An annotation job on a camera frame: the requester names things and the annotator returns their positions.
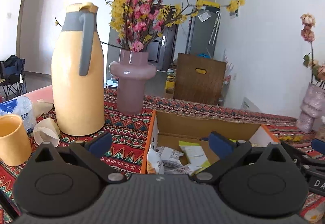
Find green white nut bar packet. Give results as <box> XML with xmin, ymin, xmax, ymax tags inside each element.
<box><xmin>179</xmin><ymin>141</ymin><xmax>211</xmax><ymax>173</ymax></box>

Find red cardboard pumpkin box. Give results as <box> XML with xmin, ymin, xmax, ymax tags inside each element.
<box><xmin>141</xmin><ymin>110</ymin><xmax>279</xmax><ymax>174</ymax></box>

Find black folding chair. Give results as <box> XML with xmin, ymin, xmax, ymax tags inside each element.
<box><xmin>1</xmin><ymin>55</ymin><xmax>27</xmax><ymax>101</ymax></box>

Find fallen yellow petals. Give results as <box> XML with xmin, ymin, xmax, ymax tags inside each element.
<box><xmin>278</xmin><ymin>136</ymin><xmax>303</xmax><ymax>142</ymax></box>

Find white orange snack packet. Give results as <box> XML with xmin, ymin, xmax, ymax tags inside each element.
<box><xmin>146</xmin><ymin>149</ymin><xmax>164</xmax><ymax>174</ymax></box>

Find wet wipes pack blue label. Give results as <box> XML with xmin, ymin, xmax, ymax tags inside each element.
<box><xmin>0</xmin><ymin>95</ymin><xmax>37</xmax><ymax>133</ymax></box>

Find dark entrance door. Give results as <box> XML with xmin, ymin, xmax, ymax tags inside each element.
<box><xmin>146</xmin><ymin>4</ymin><xmax>179</xmax><ymax>72</ymax></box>

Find wooden chair back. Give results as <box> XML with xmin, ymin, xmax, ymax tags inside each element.
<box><xmin>173</xmin><ymin>53</ymin><xmax>226</xmax><ymax>105</ymax></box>

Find dried pink roses bouquet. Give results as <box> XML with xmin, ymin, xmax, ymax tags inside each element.
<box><xmin>300</xmin><ymin>13</ymin><xmax>324</xmax><ymax>90</ymax></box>

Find crumpled beige paper cup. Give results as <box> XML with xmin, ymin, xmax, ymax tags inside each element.
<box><xmin>33</xmin><ymin>118</ymin><xmax>60</xmax><ymax>147</ymax></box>

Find yellow ceramic mug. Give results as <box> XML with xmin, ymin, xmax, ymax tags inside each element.
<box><xmin>0</xmin><ymin>114</ymin><xmax>31</xmax><ymax>166</ymax></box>

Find white red-text snack packet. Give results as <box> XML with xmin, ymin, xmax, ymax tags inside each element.
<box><xmin>156</xmin><ymin>146</ymin><xmax>184</xmax><ymax>168</ymax></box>

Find yellow thermos jug grey handle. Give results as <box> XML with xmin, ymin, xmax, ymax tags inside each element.
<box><xmin>51</xmin><ymin>3</ymin><xmax>105</xmax><ymax>137</ymax></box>

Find pink textured tall vase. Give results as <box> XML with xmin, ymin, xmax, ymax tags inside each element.
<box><xmin>296</xmin><ymin>83</ymin><xmax>324</xmax><ymax>133</ymax></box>

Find pink ring vase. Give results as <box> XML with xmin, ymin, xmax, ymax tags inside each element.
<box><xmin>109</xmin><ymin>49</ymin><xmax>156</xmax><ymax>115</ymax></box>

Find grey refrigerator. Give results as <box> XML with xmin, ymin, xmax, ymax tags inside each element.
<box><xmin>186</xmin><ymin>6</ymin><xmax>221</xmax><ymax>59</ymax></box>

